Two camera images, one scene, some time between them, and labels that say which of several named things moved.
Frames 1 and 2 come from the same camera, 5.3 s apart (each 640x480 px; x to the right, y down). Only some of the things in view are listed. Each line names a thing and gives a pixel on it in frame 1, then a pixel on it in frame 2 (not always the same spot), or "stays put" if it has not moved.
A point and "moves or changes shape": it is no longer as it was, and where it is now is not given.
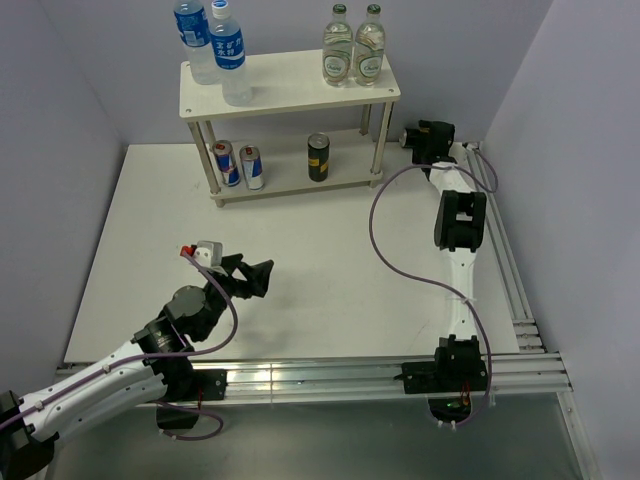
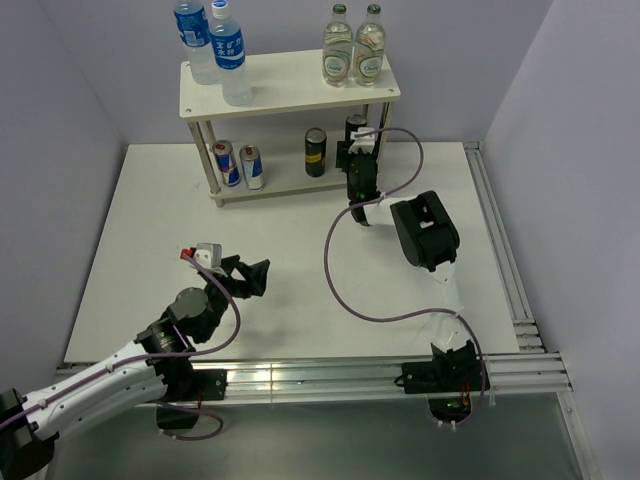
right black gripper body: [422, 149] → [345, 159]
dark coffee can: [318, 146] moves or changes shape
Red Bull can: [227, 162] stays put
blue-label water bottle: [194, 30] stays put
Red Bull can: [251, 158] stays put
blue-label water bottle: [228, 52] stays put
